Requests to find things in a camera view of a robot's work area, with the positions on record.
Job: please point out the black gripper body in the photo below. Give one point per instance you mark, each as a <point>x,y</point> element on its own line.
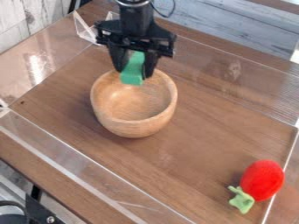
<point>157,40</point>

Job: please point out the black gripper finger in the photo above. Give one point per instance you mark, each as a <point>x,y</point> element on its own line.
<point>151,58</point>
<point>119,56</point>

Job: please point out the green rectangular block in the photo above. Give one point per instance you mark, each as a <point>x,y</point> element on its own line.
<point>131,75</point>

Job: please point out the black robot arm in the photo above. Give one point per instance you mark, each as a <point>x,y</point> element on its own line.
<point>137,14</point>

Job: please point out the brown wooden bowl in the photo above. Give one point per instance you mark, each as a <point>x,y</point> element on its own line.
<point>134,111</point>

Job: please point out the red toy strawberry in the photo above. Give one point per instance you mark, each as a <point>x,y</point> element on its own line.
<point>261,182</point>

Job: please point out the black clamp with bolt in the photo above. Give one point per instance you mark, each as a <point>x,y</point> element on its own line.
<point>39,214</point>

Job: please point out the clear acrylic tray wall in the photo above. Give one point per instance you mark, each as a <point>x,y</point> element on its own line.
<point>97,194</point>

